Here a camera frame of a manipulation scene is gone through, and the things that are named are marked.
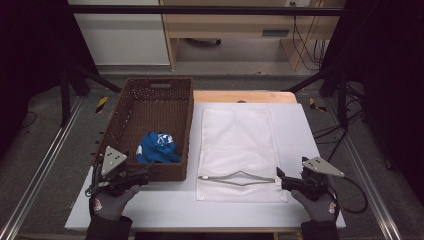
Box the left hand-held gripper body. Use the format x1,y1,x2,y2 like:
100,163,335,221
90,145,135,198

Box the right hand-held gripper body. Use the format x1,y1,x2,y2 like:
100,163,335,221
297,156,346,202

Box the blue garment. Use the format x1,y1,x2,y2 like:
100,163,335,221
135,130,183,165

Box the brown wicker basket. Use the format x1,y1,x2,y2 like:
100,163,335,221
92,77,195,183

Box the white mesh laundry bag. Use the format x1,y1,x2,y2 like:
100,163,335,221
195,108,288,204

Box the person's right hand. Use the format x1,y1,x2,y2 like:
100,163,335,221
290,189,340,223

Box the person's left hand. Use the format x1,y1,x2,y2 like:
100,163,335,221
88,184,141,222

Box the yellow black tape piece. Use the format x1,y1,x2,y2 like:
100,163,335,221
95,95,110,115
308,97,328,113

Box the black metal stand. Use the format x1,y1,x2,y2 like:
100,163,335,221
59,61,123,128
287,62,350,132

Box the dark curtain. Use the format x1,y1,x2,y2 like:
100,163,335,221
323,0,424,204
0,0,98,159

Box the white cabinet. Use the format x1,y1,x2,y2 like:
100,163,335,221
67,0,171,66

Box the black curved object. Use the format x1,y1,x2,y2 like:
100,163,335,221
184,37,223,47

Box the wooden desk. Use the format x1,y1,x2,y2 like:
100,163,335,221
159,0,347,72

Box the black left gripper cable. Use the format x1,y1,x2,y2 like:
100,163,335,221
84,162,103,198

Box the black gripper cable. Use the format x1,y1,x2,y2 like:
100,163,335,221
332,175,370,215
84,162,103,198

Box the black floor cables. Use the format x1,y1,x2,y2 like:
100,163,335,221
312,109,368,163

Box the aluminium rail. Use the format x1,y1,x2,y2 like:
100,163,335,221
323,97,403,240
0,95,85,240

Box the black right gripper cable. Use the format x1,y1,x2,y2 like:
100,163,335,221
332,175,370,215

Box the black hanging cables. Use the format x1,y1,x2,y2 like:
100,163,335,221
290,1,332,72

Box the black horizontal frame bar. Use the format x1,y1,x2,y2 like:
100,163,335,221
64,4,345,17

